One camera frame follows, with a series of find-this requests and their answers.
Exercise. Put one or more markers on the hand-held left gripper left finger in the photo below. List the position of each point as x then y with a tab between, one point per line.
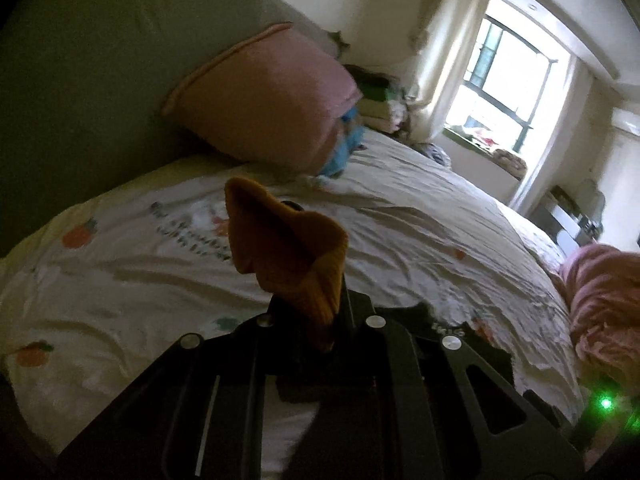
225	375

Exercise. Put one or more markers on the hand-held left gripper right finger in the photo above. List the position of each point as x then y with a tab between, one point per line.
400	385

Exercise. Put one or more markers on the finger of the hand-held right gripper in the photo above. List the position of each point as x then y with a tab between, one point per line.
490	360

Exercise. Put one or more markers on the orange small knit garment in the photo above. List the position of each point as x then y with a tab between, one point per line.
280	245

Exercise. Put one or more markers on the heap of clothes on windowsill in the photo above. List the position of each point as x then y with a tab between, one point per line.
509	161

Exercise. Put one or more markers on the stack of folded clothes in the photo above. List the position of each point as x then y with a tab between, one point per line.
380	97

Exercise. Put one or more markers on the printed cream bed sheet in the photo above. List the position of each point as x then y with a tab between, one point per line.
150	285

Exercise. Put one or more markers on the pink blanket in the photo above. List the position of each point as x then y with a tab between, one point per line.
605	290

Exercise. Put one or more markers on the grey desk with clutter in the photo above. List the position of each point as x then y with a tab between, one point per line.
570	220

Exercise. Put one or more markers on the dark patterned cloth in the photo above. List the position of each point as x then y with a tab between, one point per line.
432	152

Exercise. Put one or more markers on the blue striped cloth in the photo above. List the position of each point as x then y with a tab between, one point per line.
342	152

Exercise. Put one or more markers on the window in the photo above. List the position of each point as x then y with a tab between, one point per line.
500	85

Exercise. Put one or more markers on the pink pillow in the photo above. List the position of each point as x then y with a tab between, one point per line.
260	100

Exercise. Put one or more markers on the cream curtain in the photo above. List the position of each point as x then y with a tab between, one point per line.
450	50

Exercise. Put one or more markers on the green padded headboard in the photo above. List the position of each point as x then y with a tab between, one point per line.
75	85

